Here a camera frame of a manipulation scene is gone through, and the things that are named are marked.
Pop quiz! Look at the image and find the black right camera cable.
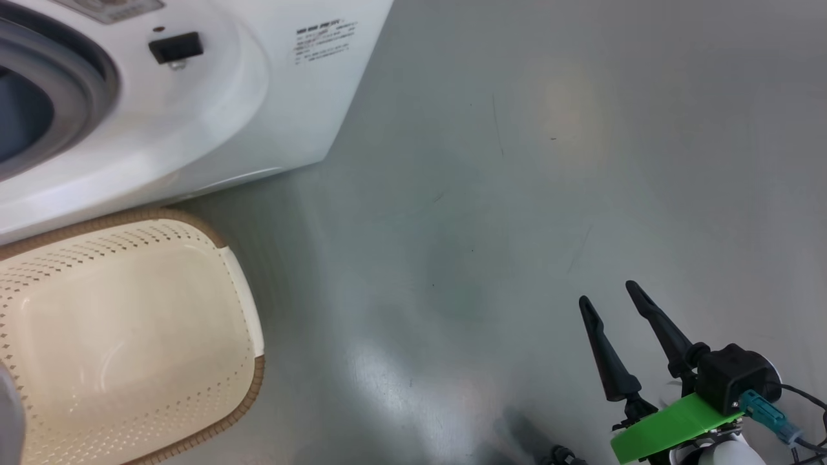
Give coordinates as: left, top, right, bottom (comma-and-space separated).
769, 381, 827, 465

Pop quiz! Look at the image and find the black door latch socket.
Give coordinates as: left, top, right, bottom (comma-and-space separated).
149, 31, 205, 70

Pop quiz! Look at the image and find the white front-load washing machine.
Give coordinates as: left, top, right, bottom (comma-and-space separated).
0, 0, 395, 246

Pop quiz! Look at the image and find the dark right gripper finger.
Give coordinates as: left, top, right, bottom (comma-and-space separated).
625, 280, 709, 379
579, 296, 657, 421

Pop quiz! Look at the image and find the cream perforated laundry basket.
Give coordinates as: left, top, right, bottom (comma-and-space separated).
0, 208, 266, 465

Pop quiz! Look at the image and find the teal right camera connector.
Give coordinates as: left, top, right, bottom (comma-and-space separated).
738, 389, 802, 447

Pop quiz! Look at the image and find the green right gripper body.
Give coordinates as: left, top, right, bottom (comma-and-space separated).
611, 393, 744, 465

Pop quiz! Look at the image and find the grey rubber door gasket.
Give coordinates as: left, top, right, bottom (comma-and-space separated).
0, 16, 121, 182

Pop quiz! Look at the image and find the grey warning label plate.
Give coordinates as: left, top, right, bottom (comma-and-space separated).
52, 0, 166, 25

